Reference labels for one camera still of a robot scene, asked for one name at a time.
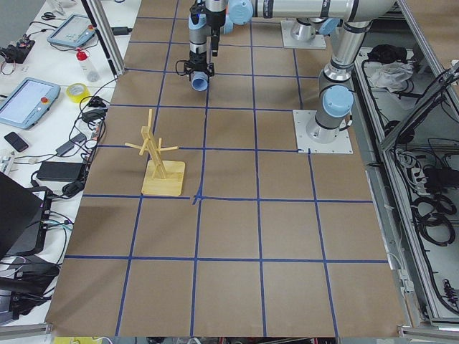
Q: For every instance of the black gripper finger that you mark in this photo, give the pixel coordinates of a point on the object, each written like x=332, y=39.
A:
x=188, y=69
x=210, y=69

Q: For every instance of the light blue plastic cup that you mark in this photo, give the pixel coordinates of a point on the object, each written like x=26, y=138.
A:
x=199, y=81

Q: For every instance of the wooden cup tree stand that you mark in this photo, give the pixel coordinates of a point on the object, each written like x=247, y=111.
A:
x=162, y=178

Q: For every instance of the clear bottle red cap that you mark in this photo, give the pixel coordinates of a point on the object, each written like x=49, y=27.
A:
x=87, y=66

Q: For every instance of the yellow tape roll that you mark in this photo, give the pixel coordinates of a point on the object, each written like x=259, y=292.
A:
x=77, y=92

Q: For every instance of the far teach pendant tablet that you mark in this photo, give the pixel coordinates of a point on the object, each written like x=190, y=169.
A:
x=76, y=31

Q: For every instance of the teach pendant tablet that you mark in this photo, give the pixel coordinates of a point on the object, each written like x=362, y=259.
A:
x=76, y=31
x=24, y=107

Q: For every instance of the black power adapter brick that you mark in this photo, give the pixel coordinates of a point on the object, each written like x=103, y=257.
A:
x=64, y=148

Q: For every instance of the black scissors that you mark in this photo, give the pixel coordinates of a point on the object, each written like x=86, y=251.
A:
x=48, y=15

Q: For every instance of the near teach pendant tablet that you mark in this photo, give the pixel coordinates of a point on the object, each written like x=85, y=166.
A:
x=24, y=107

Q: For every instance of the large black power brick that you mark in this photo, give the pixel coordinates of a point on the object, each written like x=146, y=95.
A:
x=59, y=171

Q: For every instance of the white crumpled cloth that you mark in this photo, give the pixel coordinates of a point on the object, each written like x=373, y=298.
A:
x=393, y=76

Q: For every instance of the black smartphone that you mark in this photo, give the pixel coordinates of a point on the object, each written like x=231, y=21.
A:
x=16, y=142

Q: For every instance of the black laptop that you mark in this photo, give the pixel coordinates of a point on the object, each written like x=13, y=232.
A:
x=23, y=212

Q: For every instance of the aluminium frame post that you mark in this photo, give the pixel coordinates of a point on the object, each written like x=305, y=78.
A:
x=97, y=16

